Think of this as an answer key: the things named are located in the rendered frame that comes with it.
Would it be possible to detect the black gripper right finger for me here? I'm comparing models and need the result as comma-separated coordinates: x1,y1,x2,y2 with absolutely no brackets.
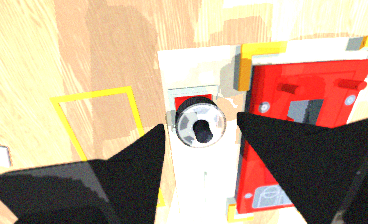
236,112,368,224

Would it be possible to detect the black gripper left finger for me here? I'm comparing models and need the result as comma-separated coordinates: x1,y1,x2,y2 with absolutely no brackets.
0,123,166,224

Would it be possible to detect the yellow rectangular outline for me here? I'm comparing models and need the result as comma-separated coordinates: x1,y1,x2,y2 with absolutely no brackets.
49,86,165,207

